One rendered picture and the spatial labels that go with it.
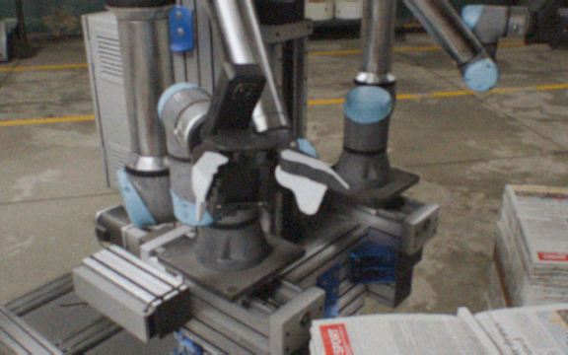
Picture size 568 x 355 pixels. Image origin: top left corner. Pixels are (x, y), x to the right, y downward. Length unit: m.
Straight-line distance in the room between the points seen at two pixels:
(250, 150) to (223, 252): 0.58
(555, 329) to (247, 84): 0.45
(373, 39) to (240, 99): 0.98
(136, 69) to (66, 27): 6.60
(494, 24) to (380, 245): 0.61
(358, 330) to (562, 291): 0.72
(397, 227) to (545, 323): 0.79
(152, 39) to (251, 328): 0.59
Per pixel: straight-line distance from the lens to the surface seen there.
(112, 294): 1.35
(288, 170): 0.63
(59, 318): 2.21
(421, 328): 0.74
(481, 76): 1.46
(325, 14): 7.17
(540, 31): 1.62
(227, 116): 0.67
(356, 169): 1.53
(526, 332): 0.77
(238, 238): 1.18
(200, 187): 0.55
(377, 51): 1.60
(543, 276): 1.34
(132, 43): 1.03
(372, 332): 0.71
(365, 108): 1.48
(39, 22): 7.66
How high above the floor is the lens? 1.48
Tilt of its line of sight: 25 degrees down
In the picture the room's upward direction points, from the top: straight up
